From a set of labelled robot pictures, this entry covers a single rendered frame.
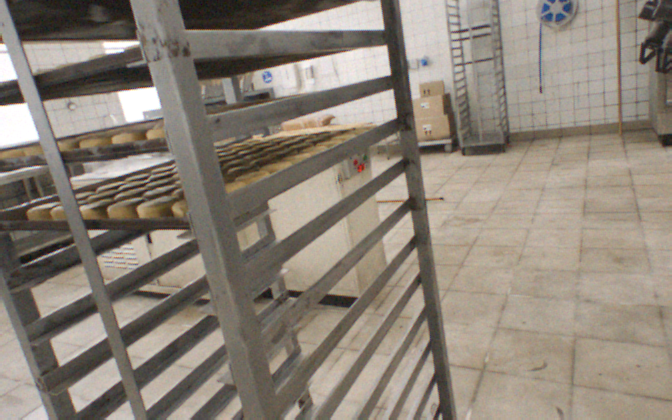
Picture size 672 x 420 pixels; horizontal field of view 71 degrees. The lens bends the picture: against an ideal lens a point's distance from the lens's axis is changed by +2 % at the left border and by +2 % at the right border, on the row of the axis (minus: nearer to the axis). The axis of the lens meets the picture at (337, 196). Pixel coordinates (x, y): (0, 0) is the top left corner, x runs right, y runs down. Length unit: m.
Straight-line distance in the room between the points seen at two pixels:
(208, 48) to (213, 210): 0.18
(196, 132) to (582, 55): 5.82
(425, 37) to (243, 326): 6.05
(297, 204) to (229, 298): 1.87
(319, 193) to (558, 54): 4.38
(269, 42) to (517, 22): 5.63
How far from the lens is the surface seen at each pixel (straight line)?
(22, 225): 0.81
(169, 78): 0.48
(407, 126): 1.01
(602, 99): 6.19
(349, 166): 2.21
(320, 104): 0.73
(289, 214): 2.42
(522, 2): 6.20
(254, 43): 0.62
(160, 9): 0.48
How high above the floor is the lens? 1.17
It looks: 14 degrees down
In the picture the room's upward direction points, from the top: 11 degrees counter-clockwise
